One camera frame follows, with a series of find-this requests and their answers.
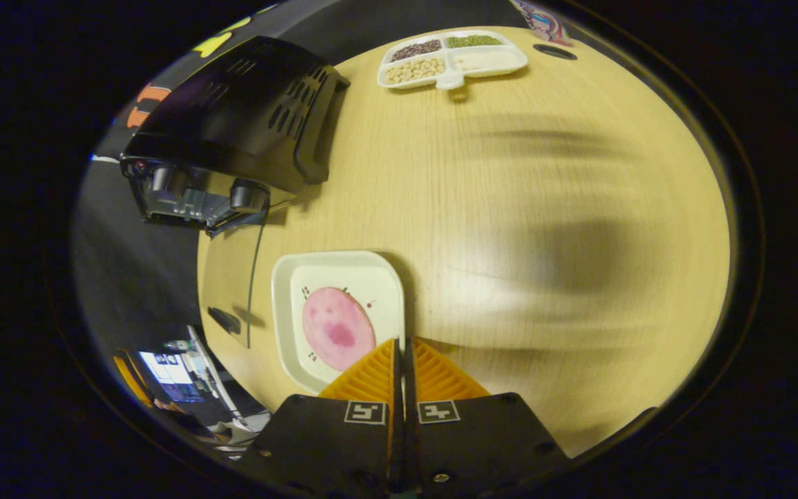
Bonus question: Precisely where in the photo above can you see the green mung beans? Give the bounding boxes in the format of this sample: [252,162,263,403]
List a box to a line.
[445,35,504,49]

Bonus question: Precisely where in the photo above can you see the pink ham slice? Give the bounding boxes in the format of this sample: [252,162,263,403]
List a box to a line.
[301,287,377,373]

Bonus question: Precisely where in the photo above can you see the yellow soybeans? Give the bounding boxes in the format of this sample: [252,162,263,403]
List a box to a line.
[385,58,447,85]

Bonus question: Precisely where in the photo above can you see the orange curved object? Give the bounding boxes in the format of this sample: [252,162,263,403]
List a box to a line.
[113,352,157,410]

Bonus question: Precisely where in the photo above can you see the computer monitor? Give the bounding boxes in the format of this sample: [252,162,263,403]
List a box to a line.
[139,350,204,404]

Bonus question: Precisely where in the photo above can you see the dark red beans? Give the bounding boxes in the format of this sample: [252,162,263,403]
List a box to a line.
[392,40,443,62]

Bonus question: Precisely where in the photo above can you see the white square plate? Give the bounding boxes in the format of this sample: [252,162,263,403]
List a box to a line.
[271,251,407,396]

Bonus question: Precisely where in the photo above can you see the silver patterned spray bottle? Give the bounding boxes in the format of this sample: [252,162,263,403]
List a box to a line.
[513,0,573,46]

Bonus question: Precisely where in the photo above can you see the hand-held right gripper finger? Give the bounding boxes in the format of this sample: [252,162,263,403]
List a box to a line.
[238,338,405,498]
[405,338,573,498]

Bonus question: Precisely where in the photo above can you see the black electric oven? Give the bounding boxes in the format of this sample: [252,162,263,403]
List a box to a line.
[120,36,351,351]

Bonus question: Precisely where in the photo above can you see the white divided tray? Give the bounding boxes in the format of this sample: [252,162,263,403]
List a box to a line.
[377,30,529,91]

